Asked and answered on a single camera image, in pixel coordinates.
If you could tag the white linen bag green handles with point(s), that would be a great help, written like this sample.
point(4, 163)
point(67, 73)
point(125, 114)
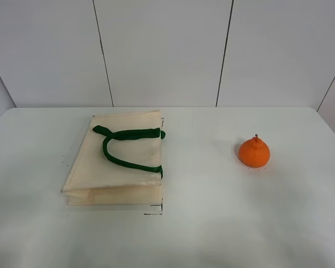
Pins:
point(119, 161)

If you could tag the orange fruit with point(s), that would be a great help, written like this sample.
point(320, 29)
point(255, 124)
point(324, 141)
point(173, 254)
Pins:
point(254, 153)

